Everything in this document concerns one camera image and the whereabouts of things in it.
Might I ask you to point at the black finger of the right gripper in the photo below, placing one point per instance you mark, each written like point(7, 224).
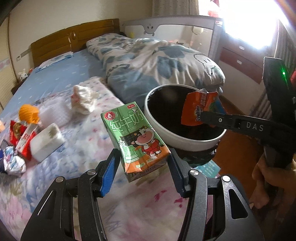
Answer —
point(246, 125)

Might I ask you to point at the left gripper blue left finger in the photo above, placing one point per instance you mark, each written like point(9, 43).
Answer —
point(108, 172)

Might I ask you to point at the teal white paper box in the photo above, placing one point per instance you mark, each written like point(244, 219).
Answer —
point(210, 169)

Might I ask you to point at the blue bed sheet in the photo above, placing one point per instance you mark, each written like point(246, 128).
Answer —
point(55, 78)

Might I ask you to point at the red snack packet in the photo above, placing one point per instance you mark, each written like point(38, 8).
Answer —
point(16, 132)

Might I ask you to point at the orange snack wrapper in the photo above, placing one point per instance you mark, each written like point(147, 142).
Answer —
point(197, 102)

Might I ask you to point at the floral pink blue quilt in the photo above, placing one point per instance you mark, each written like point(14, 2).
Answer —
point(146, 209)

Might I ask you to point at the red brown drawer cabinet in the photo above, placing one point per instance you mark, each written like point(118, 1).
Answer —
point(245, 58)

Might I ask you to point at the red white snack box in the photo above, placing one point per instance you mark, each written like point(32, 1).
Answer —
point(23, 146)

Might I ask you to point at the white rabbit plush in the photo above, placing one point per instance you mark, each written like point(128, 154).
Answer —
point(22, 75)

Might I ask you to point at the blue white cartoon duvet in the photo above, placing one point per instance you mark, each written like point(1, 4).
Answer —
point(133, 67)

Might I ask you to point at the orange foam fruit net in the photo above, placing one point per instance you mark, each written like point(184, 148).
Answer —
point(29, 114)

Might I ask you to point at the person's right hand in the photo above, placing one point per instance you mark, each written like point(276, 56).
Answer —
point(283, 179)

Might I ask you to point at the dark wooden nightstand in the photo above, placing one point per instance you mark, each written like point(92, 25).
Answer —
point(17, 86)

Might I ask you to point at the beige sliding wardrobe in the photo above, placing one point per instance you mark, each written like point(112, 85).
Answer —
point(7, 74)

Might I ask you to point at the wooden headboard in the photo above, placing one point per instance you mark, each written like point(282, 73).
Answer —
point(71, 39)

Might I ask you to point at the green milk carton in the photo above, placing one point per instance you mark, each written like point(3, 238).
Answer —
point(142, 149)

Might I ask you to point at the striped window curtain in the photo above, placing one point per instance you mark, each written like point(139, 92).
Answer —
point(174, 7)

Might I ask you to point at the white round trash bin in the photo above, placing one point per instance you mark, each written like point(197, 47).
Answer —
point(163, 109)

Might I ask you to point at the white tissue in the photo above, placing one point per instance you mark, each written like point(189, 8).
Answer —
point(83, 99)

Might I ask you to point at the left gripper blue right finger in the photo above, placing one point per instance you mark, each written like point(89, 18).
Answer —
point(179, 173)

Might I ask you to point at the white foam block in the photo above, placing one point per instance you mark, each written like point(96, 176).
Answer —
point(46, 142)

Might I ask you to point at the grey baby crib rail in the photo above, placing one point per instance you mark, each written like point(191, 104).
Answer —
point(205, 34)

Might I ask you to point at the silver blue wrapper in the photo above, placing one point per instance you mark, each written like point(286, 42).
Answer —
point(11, 163)

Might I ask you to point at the light blue pillow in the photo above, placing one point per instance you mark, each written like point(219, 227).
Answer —
point(54, 60)

